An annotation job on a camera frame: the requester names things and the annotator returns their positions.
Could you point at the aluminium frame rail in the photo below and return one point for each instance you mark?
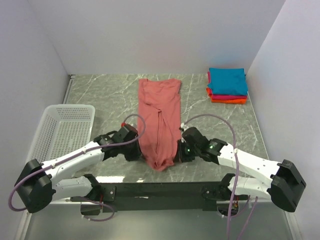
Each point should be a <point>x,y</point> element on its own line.
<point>62,220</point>

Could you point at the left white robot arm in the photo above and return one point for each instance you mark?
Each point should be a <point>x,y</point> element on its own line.
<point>39,184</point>

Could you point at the folded magenta t shirt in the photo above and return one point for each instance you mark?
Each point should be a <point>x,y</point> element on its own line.
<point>225,96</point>

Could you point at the black base beam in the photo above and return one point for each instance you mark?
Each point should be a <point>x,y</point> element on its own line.
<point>147,196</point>

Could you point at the folded orange t shirt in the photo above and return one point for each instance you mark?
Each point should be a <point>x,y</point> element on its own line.
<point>226,99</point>

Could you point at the salmon pink t shirt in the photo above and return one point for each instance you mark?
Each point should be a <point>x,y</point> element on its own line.
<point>159,104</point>

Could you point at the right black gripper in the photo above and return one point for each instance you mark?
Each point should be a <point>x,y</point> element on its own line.
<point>180,157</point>

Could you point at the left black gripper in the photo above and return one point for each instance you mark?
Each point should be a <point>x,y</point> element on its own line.
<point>137,154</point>

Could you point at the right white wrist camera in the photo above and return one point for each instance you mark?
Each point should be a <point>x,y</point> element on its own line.
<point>183,126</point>

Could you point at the white plastic basket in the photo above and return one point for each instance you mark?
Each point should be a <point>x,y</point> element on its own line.
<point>63,128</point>

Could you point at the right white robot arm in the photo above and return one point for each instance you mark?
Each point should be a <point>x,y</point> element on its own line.
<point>280,182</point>

